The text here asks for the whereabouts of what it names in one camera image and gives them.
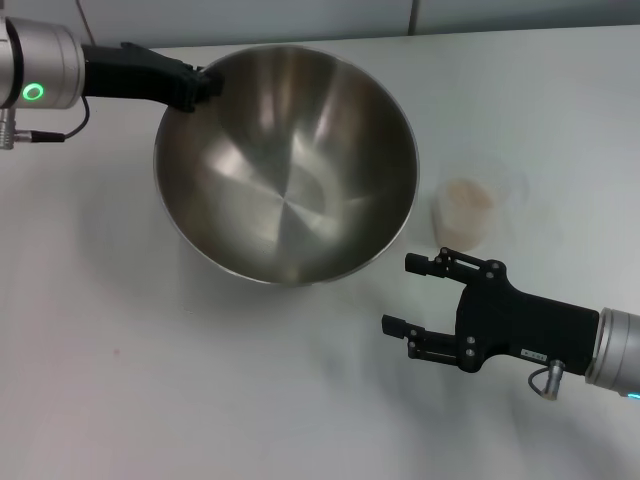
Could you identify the stainless steel mixing bowl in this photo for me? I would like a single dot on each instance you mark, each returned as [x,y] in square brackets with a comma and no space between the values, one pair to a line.
[285,175]

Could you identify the white uncooked rice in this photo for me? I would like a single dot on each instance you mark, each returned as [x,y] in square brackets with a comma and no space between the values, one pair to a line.
[467,200]

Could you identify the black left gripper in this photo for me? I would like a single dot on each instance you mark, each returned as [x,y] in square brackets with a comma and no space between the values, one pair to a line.
[130,75]

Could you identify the clear plastic measuring cup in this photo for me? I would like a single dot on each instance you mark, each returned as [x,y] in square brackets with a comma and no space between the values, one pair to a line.
[465,220]

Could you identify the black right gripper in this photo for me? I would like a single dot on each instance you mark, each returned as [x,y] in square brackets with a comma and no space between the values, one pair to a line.
[525,325]

